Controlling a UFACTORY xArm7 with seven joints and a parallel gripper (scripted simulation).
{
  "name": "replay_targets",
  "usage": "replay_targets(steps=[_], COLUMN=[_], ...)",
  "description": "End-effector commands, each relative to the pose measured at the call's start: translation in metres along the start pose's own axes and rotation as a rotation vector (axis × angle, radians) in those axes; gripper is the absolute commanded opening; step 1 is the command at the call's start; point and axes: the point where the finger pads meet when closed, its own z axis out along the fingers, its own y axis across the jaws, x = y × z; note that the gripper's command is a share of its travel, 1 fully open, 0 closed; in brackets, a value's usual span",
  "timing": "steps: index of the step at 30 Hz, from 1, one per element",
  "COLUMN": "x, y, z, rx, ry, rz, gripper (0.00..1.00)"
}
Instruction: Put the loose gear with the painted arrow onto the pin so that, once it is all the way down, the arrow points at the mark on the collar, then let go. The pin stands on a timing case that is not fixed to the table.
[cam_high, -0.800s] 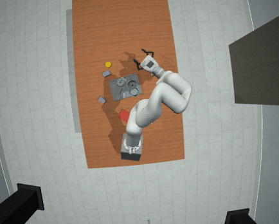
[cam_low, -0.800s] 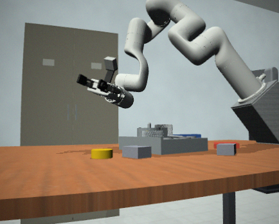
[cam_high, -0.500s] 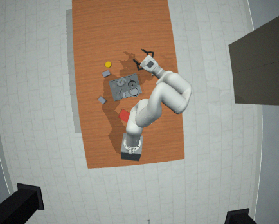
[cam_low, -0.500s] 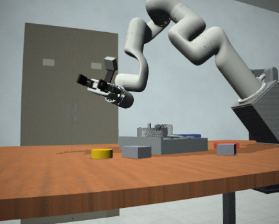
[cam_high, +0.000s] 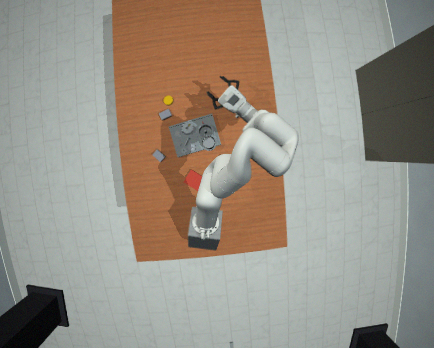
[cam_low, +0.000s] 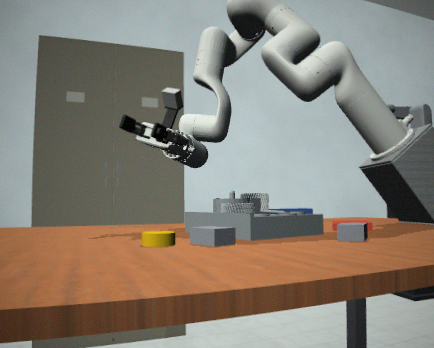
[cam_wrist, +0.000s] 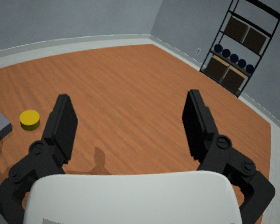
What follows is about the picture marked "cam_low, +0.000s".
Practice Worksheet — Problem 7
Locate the yellow short cylinder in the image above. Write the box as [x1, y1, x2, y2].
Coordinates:
[142, 231, 176, 247]

